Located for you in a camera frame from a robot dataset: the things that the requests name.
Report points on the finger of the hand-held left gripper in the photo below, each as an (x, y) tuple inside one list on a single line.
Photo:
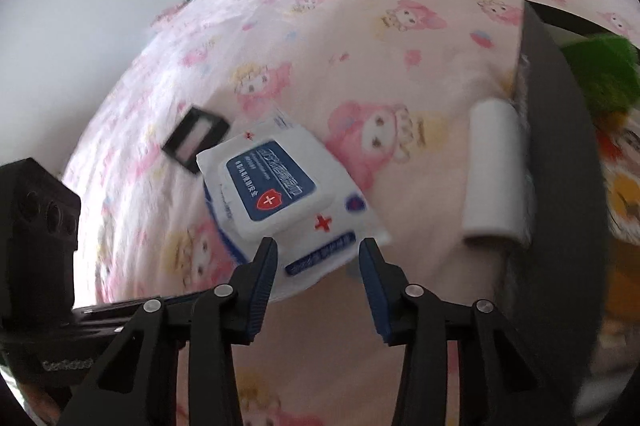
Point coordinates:
[(100, 313)]

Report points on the black square frame box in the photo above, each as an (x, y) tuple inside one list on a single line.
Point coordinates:
[(172, 146)]

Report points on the white blue wet wipes pack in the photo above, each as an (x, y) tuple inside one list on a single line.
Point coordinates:
[(280, 186)]

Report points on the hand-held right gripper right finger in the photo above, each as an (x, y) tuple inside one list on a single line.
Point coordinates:
[(376, 293)]

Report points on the green yellow snack bag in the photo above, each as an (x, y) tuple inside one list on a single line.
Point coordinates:
[(600, 76)]

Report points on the pink printed blanket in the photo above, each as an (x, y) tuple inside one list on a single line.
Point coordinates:
[(400, 81)]

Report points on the white paper roll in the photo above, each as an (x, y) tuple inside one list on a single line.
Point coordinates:
[(492, 171)]

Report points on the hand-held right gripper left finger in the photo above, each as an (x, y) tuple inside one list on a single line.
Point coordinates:
[(260, 291)]

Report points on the black storage box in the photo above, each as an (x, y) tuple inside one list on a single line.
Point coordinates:
[(555, 156)]

